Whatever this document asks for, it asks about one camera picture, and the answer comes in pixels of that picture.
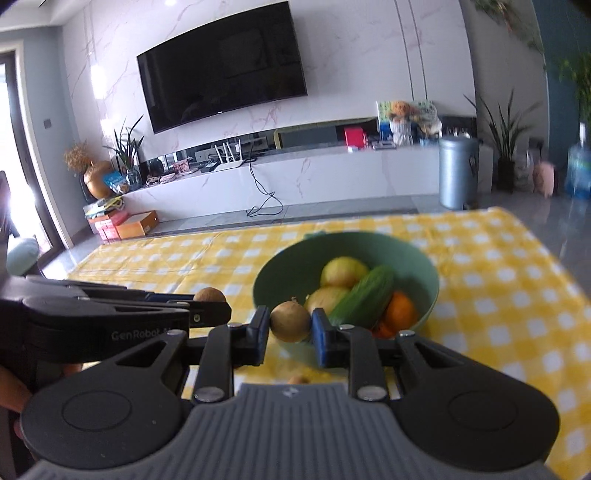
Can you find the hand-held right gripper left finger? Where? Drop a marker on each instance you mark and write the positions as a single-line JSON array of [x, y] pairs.
[[258, 334]]

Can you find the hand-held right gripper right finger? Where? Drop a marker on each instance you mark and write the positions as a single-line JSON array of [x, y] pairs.
[[325, 341]]

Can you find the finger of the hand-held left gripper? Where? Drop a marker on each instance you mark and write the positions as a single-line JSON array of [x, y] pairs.
[[166, 298], [210, 316]]

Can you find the green yellow pear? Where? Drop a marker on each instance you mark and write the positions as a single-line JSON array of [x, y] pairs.
[[323, 297]]

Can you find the small orange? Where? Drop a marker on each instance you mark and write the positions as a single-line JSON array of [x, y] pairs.
[[383, 330]]

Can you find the green cucumber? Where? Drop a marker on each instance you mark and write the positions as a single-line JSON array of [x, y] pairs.
[[364, 295]]

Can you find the green bowl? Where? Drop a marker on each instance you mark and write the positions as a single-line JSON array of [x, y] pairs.
[[286, 272]]

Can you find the large orange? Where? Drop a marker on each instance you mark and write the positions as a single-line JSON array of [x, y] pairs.
[[400, 311]]

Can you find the person's left hand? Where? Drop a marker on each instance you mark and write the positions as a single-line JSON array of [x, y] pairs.
[[13, 392]]

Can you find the yellow reddish pear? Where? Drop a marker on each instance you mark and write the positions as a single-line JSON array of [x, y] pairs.
[[341, 272]]

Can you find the orange cardboard box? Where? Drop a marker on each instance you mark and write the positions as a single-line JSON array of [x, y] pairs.
[[138, 225]]

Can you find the red cardboard box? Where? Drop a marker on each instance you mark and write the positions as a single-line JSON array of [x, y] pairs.
[[107, 227]]

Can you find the teal chair cushion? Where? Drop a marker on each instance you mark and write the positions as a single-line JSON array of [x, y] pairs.
[[23, 256]]

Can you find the gold vase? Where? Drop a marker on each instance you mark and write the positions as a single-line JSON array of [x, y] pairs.
[[99, 181]]

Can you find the long-leaf plant in vase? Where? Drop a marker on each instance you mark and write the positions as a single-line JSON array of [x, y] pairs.
[[127, 157]]

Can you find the white router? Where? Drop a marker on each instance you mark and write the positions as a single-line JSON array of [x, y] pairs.
[[228, 157]]

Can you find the white marble media console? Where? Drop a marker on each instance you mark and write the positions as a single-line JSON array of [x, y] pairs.
[[323, 180]]

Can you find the dried flower bunch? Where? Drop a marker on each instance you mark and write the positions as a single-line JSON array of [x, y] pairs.
[[77, 157]]

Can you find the yellow checked tablecloth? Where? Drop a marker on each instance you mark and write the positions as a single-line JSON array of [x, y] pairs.
[[485, 277]]

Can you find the silver pedal trash can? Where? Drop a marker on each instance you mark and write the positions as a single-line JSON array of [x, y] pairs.
[[458, 173]]

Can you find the teddy bear bouquet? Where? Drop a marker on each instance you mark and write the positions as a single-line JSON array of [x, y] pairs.
[[404, 117]]

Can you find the potted long-leaf plant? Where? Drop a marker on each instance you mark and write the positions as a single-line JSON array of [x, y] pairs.
[[505, 152]]

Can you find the pink small heater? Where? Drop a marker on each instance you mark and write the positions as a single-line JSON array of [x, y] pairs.
[[545, 180]]

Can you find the blue water jug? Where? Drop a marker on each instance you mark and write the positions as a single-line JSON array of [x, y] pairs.
[[579, 170]]

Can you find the trailing vine plant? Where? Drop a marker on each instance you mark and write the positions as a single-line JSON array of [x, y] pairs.
[[577, 78]]

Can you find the black wall television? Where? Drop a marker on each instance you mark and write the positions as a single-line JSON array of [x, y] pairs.
[[221, 64]]

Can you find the wall vine plant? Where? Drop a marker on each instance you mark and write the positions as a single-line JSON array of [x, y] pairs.
[[512, 18]]

